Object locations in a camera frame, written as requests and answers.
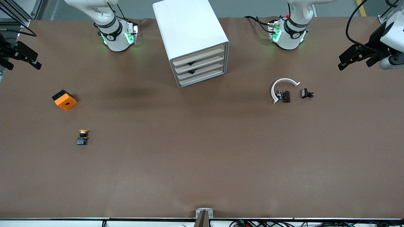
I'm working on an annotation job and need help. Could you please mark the yellow push button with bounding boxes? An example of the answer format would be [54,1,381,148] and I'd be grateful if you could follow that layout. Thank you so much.
[76,129,90,146]

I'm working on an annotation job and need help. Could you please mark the white drawer of red button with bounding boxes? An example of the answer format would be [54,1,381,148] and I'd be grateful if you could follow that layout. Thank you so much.
[174,51,226,74]

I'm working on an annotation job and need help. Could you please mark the white drawer of green button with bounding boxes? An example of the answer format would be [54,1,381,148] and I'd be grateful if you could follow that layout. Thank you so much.
[176,58,226,81]

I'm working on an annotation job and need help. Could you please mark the white lowest drawer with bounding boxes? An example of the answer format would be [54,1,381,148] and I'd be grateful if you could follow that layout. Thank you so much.
[178,66,226,88]

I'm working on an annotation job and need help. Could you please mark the white drawer cabinet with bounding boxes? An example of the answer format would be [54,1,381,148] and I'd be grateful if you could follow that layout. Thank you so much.
[152,0,230,89]

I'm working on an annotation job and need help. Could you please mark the orange box with round hole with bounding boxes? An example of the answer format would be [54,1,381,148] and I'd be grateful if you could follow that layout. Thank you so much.
[52,90,78,111]

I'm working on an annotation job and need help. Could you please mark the brown table mat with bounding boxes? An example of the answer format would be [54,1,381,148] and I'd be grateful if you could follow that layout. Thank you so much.
[0,16,404,219]

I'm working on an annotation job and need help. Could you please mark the aluminium frame profile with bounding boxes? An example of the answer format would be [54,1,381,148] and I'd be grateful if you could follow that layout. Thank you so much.
[378,0,404,24]
[0,0,43,28]

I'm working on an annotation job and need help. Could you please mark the white curved plastic ring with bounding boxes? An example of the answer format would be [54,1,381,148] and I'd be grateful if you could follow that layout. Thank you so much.
[271,78,300,104]

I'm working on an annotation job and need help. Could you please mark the black left arm base cable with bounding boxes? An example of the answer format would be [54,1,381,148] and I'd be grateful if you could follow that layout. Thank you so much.
[244,15,272,34]

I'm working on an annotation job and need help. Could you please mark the tangled cables below table edge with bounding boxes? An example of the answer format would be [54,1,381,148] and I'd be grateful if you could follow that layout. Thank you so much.
[230,219,390,227]

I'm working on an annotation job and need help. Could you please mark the grey metal bracket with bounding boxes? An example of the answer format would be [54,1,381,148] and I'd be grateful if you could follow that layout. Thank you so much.
[196,208,214,219]

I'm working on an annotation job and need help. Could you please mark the dark camera post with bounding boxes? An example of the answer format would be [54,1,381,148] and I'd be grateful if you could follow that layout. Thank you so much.
[193,210,211,227]

